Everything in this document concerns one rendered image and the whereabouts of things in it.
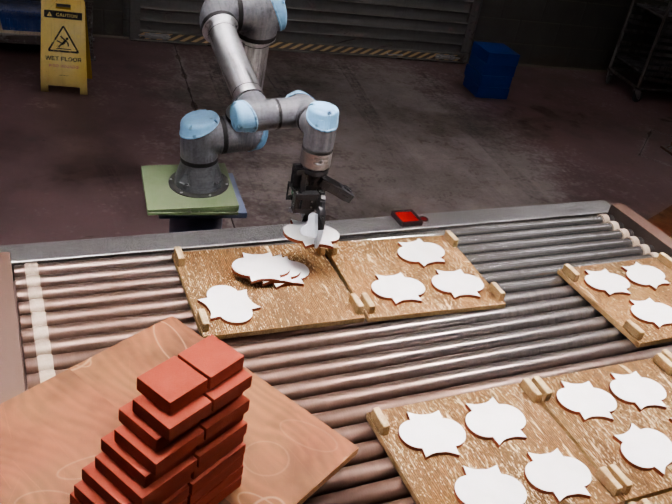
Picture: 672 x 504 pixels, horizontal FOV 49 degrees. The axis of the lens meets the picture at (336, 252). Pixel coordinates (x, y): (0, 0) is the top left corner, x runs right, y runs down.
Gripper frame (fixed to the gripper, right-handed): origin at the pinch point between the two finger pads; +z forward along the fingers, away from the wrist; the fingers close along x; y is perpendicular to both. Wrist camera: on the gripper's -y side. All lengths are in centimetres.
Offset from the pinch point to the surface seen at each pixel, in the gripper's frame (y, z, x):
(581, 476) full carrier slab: -34, 10, 79
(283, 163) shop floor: -75, 106, -245
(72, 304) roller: 59, 13, 6
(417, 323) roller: -22.9, 12.9, 24.1
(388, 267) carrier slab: -23.8, 11.2, 1.6
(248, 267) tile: 16.5, 8.0, 2.0
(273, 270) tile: 10.4, 8.0, 4.0
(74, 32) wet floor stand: 42, 66, -356
